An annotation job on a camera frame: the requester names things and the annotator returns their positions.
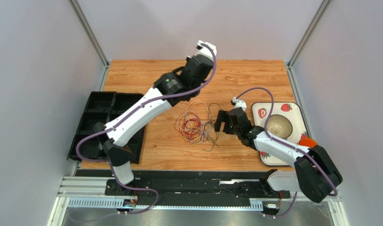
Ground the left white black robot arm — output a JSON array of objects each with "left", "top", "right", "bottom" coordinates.
[{"left": 94, "top": 53, "right": 216, "bottom": 185}]

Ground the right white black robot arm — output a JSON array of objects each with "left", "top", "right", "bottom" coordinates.
[{"left": 215, "top": 107, "right": 343, "bottom": 203}]

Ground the strawberry pattern white tray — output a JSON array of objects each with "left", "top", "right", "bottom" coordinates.
[{"left": 251, "top": 102, "right": 308, "bottom": 167}]

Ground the beige ceramic bowl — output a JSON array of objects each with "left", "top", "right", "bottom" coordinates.
[{"left": 267, "top": 114, "right": 293, "bottom": 139}]

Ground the orange plastic cup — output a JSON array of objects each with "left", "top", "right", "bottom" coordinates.
[{"left": 298, "top": 137, "right": 318, "bottom": 148}]

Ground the black compartment organizer tray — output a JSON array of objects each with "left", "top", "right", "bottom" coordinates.
[{"left": 67, "top": 91, "right": 147, "bottom": 165}]

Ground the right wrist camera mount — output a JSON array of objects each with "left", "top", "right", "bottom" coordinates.
[{"left": 231, "top": 97, "right": 247, "bottom": 112}]

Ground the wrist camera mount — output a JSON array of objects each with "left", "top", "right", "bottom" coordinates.
[
  {"left": 195, "top": 40, "right": 217, "bottom": 60},
  {"left": 231, "top": 97, "right": 247, "bottom": 112}
]

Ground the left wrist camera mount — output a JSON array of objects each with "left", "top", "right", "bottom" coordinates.
[{"left": 195, "top": 40, "right": 217, "bottom": 60}]

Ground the yellow wire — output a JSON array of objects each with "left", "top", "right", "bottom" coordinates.
[{"left": 184, "top": 128, "right": 206, "bottom": 145}]

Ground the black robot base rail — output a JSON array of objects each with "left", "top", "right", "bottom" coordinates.
[{"left": 75, "top": 169, "right": 292, "bottom": 207}]

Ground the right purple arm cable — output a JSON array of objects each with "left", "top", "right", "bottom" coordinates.
[{"left": 236, "top": 87, "right": 339, "bottom": 219}]

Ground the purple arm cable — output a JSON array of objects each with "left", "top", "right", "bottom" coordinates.
[
  {"left": 236, "top": 87, "right": 339, "bottom": 219},
  {"left": 75, "top": 42, "right": 218, "bottom": 215}
]

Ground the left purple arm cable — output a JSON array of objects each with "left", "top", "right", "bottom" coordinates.
[{"left": 75, "top": 42, "right": 218, "bottom": 215}]

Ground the left aluminium frame post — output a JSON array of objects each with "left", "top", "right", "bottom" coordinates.
[{"left": 68, "top": 0, "right": 110, "bottom": 68}]

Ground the aluminium frame post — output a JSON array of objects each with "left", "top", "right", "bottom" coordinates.
[
  {"left": 68, "top": 0, "right": 110, "bottom": 68},
  {"left": 287, "top": 0, "right": 333, "bottom": 68}
]

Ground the right aluminium frame post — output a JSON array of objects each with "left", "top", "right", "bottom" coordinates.
[{"left": 287, "top": 0, "right": 333, "bottom": 68}]

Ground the white slotted cable duct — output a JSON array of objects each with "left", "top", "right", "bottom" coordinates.
[{"left": 66, "top": 197, "right": 264, "bottom": 211}]

